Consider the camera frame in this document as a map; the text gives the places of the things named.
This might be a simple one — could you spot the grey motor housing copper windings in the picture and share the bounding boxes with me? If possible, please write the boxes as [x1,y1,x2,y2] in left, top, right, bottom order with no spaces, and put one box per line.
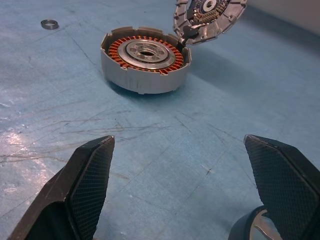
[99,25,193,95]

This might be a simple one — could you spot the small metal bearing ring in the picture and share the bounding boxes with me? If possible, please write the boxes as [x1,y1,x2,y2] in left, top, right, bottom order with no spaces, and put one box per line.
[40,19,59,30]

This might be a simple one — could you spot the silver spoked motor rotor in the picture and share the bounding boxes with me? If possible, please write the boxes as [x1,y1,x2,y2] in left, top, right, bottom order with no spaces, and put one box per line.
[228,205,285,240]

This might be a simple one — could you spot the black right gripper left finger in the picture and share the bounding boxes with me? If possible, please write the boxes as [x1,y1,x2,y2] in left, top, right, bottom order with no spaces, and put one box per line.
[7,135,116,240]

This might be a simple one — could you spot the round motor cover circuit board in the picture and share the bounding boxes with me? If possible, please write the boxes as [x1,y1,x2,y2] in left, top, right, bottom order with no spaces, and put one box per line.
[173,0,248,46]

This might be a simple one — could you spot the blue table cover sheet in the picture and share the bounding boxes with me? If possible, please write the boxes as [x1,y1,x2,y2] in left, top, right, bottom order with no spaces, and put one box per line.
[0,0,320,240]

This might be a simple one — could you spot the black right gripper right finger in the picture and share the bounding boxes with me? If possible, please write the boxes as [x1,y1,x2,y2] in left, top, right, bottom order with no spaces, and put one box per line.
[243,134,320,240]

